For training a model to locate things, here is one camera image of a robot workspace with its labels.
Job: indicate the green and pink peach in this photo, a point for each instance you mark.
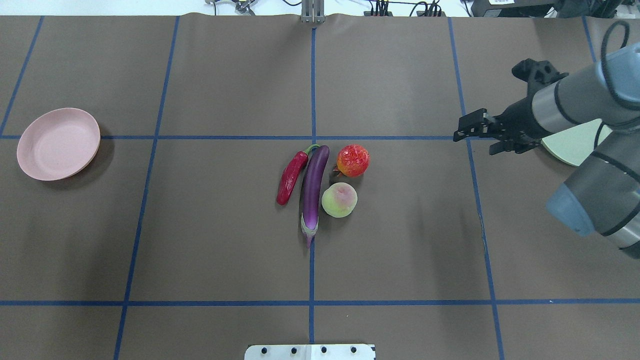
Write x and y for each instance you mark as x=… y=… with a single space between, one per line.
x=339 y=200

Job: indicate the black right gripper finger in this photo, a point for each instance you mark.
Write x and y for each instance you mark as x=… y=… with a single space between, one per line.
x=476 y=124
x=511 y=146

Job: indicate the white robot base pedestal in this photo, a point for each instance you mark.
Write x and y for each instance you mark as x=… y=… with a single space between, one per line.
x=339 y=351

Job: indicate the purple eggplant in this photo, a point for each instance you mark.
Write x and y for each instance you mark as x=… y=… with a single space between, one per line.
x=311 y=189

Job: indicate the pink plate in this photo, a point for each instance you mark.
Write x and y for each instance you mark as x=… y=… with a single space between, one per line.
x=58 y=144

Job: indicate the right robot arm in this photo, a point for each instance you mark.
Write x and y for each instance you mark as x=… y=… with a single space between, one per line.
x=602 y=194

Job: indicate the red chili pepper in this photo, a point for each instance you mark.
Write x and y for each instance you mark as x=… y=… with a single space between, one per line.
x=290 y=174

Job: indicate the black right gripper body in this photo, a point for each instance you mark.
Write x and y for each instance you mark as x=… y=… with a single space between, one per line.
x=519 y=119

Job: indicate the light green plate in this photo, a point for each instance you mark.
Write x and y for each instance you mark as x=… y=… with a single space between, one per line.
x=572 y=146

